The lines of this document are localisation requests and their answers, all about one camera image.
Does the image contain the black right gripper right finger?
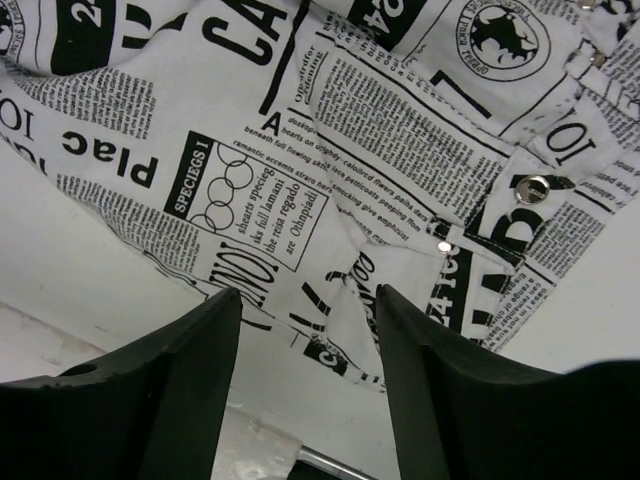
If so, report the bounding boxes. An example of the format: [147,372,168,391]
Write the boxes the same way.
[376,285,639,479]

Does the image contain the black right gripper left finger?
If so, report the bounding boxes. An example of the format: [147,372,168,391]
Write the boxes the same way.
[1,288,242,479]

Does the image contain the newspaper print trousers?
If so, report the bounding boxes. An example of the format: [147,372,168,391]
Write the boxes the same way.
[1,1,639,391]

